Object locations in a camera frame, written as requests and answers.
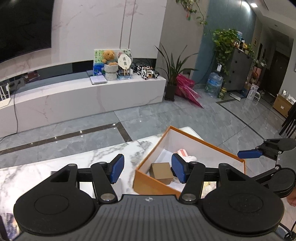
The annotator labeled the purple card box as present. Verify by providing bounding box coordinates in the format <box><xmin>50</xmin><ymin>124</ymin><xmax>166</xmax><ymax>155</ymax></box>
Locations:
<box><xmin>1</xmin><ymin>213</ymin><xmax>20</xmax><ymax>240</ymax></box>

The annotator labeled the person right hand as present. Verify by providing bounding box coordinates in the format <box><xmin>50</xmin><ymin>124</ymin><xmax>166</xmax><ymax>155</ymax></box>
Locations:
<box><xmin>287</xmin><ymin>188</ymin><xmax>296</xmax><ymax>207</ymax></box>

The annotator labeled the gold square box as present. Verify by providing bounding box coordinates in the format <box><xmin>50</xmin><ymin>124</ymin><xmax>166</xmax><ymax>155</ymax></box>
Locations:
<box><xmin>149</xmin><ymin>163</ymin><xmax>174</xmax><ymax>185</ymax></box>

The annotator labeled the round paper fan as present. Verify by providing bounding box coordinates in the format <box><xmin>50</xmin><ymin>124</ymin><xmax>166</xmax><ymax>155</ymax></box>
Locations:
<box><xmin>117</xmin><ymin>54</ymin><xmax>132</xmax><ymax>76</ymax></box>

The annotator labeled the orange storage box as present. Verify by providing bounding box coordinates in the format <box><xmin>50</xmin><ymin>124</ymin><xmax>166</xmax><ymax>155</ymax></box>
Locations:
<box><xmin>132</xmin><ymin>126</ymin><xmax>246</xmax><ymax>199</ymax></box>

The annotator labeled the teddy bear on shelf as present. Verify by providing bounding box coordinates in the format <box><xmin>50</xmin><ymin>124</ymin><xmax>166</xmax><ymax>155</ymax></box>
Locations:
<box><xmin>102</xmin><ymin>50</ymin><xmax>117</xmax><ymax>65</ymax></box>

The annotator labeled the wall television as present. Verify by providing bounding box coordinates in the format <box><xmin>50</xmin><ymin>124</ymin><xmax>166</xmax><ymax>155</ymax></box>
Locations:
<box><xmin>0</xmin><ymin>0</ymin><xmax>54</xmax><ymax>62</ymax></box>

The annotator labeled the pink selfie stick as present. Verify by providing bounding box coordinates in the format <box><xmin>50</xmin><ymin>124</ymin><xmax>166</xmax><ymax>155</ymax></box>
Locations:
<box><xmin>175</xmin><ymin>149</ymin><xmax>197</xmax><ymax>162</ymax></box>

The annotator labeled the water jug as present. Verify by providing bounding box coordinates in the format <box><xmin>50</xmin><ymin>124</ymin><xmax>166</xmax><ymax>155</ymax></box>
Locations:
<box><xmin>205</xmin><ymin>71</ymin><xmax>223</xmax><ymax>97</ymax></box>

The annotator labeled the white laptop on shelf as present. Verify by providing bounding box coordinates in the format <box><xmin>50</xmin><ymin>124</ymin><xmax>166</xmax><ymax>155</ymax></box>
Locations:
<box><xmin>89</xmin><ymin>75</ymin><xmax>107</xmax><ymax>85</ymax></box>

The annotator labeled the white wifi router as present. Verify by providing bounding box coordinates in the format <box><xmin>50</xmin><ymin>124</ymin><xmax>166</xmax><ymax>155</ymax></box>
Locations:
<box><xmin>0</xmin><ymin>83</ymin><xmax>11</xmax><ymax>108</ymax></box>

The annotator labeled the potted green plant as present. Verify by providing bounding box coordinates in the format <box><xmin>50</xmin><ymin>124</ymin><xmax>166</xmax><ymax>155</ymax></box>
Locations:
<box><xmin>156</xmin><ymin>43</ymin><xmax>198</xmax><ymax>101</ymax></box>

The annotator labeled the pink plastic bag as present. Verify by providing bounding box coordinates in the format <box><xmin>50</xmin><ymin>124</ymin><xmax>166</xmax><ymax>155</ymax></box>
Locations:
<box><xmin>175</xmin><ymin>74</ymin><xmax>203</xmax><ymax>108</ymax></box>

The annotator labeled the grey drawer cabinet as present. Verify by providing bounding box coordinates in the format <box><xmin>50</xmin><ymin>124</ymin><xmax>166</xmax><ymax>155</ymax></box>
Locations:
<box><xmin>224</xmin><ymin>49</ymin><xmax>252</xmax><ymax>92</ymax></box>

